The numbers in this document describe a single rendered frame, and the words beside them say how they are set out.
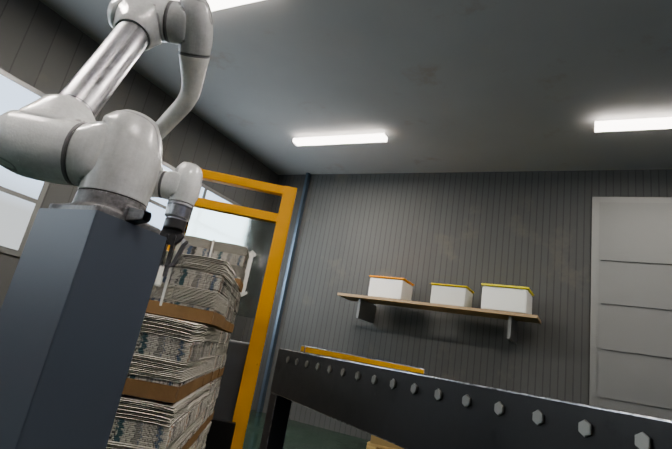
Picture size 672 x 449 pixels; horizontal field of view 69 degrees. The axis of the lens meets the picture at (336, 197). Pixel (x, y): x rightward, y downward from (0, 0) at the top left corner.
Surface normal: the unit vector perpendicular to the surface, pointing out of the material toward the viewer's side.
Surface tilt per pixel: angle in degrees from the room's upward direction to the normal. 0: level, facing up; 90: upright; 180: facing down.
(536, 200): 90
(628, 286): 90
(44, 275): 90
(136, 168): 90
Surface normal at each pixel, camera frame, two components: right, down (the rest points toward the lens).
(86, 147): -0.01, -0.30
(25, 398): -0.43, -0.36
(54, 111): 0.20, -0.69
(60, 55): 0.88, 0.01
